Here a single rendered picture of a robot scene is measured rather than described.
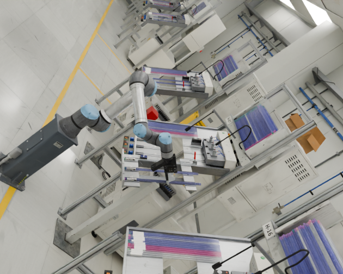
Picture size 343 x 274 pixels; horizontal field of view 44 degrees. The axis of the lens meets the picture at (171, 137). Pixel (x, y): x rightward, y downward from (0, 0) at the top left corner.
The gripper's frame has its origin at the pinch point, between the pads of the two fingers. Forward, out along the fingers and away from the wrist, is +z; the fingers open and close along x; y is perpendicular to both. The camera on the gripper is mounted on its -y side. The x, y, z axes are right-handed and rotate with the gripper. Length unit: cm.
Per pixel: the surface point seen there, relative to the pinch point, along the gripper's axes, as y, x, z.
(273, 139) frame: 79, 26, -4
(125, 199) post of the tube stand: -29.3, 10.0, 18.1
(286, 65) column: 199, 330, 79
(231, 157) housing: 51, 35, 13
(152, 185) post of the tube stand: -9.8, 8.3, 7.8
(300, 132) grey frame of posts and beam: 97, 23, -9
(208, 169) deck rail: 32.5, 29.2, 16.9
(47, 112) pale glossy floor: -98, 140, 10
